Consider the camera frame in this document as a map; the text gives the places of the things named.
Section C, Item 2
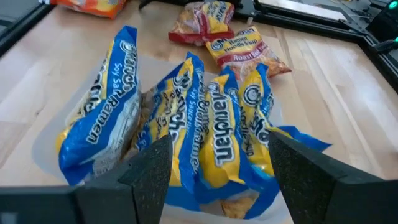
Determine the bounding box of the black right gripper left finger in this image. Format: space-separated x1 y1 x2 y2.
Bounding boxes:
76 135 174 224

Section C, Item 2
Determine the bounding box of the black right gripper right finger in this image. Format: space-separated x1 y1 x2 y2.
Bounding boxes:
269 132 385 224

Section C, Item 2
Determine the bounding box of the clear plastic storage bin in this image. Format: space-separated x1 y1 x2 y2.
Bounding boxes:
32 55 290 224

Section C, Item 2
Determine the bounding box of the red roast beef ramen packet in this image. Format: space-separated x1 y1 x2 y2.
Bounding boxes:
168 1 236 47
205 26 292 79

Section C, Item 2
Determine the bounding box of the orange chicken ramen packet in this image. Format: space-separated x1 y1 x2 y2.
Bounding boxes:
49 0 129 19

